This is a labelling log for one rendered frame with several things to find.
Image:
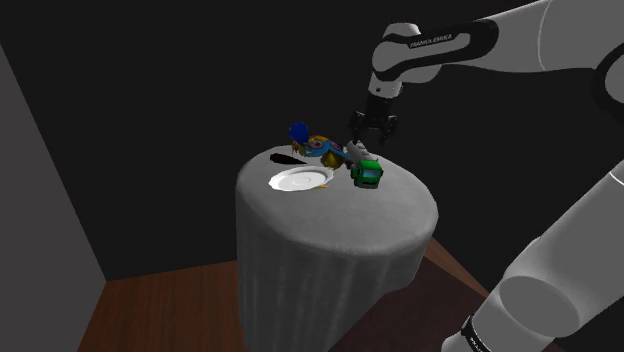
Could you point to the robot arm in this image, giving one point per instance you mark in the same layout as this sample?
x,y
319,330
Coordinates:
x,y
536,44

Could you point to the green toy tanker truck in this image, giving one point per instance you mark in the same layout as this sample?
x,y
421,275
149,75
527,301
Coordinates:
x,y
366,168

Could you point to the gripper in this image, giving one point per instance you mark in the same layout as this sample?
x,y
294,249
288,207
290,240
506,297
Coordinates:
x,y
376,108

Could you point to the white plate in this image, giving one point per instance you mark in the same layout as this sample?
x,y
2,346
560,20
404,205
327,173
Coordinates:
x,y
300,179

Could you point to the round table with grey cloth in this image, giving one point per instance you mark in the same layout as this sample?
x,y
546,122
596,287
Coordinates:
x,y
331,234

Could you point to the colourful blue toy figure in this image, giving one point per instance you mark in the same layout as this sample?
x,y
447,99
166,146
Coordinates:
x,y
317,145

